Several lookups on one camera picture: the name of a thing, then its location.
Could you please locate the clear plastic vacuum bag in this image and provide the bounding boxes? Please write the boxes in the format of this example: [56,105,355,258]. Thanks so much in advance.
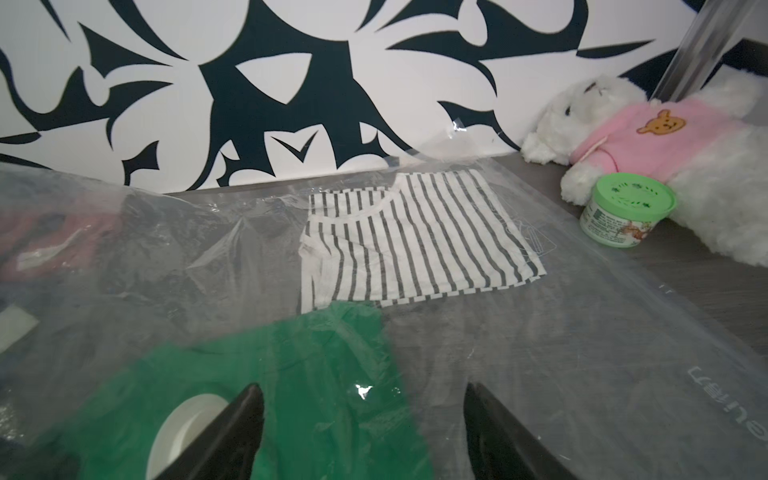
[1,160,767,479]

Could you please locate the red tank top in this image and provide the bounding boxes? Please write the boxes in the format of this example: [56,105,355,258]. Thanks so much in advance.
[1,205,122,282]

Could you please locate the white teddy bear pink shirt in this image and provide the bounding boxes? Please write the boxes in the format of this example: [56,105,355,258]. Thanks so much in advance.
[521,71,767,267]

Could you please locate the green lidded small tub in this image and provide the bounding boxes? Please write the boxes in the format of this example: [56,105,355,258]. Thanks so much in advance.
[579,173,677,249]

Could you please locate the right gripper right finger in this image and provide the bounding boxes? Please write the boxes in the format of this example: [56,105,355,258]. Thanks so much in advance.
[463,382,577,480]

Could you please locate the black white striped shirt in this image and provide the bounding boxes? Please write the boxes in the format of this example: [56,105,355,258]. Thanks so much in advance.
[298,170,546,313]

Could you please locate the white vacuum bag valve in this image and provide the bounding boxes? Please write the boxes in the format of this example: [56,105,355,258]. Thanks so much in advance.
[146,394,229,479]

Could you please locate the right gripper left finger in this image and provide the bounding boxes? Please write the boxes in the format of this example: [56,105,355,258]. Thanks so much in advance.
[156,383,265,479]

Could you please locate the green garment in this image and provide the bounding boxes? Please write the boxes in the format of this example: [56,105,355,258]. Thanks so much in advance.
[42,302,434,479]

